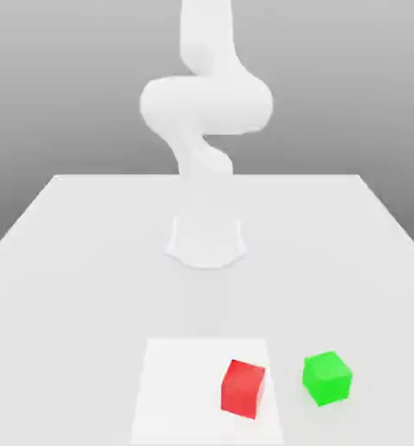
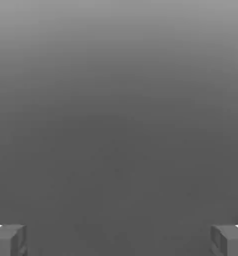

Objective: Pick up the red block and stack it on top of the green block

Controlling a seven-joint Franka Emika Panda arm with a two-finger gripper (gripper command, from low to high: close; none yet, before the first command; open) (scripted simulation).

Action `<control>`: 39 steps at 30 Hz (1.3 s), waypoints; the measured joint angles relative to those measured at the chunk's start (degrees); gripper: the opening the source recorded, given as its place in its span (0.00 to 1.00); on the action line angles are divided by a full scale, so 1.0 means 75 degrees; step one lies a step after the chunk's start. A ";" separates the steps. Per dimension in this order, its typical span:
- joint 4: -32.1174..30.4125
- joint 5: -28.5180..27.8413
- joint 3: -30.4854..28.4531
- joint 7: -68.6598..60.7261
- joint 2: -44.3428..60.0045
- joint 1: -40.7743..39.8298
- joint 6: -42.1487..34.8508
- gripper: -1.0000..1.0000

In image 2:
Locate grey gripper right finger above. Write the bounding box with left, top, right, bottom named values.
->
left=209, top=223, right=238, bottom=256

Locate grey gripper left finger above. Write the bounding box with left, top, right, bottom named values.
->
left=0, top=223, right=28, bottom=256

